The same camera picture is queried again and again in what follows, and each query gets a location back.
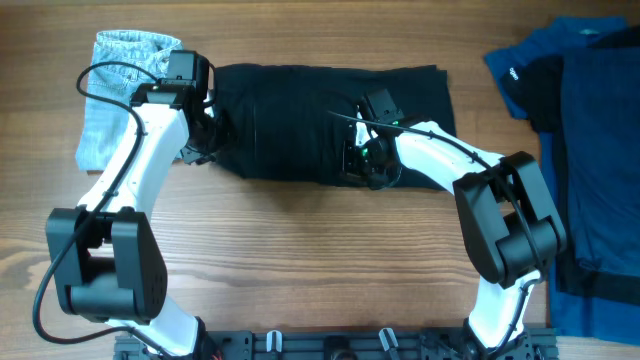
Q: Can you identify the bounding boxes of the black t-shirt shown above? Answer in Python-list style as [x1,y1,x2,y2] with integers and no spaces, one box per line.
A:
[485,17,639,137]

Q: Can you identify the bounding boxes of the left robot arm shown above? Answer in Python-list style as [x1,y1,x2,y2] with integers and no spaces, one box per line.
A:
[32,50,230,359]

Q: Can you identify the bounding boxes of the folded light blue jeans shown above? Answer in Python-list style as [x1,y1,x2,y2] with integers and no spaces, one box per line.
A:
[74,30,184,172]

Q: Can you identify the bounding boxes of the black shorts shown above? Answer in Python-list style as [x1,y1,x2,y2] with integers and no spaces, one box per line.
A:
[215,64,456,186]

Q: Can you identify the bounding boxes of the dark navy shirt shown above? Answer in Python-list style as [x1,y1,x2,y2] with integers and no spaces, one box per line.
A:
[561,47,639,277]

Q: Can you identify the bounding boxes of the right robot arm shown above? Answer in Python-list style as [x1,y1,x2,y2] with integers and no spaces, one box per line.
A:
[343,89,567,359]

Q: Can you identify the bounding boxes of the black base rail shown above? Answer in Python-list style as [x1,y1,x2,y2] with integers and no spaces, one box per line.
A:
[113,327,560,360]

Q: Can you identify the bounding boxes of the blue polo shirt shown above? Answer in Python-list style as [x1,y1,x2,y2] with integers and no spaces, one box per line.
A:
[485,17,639,344]

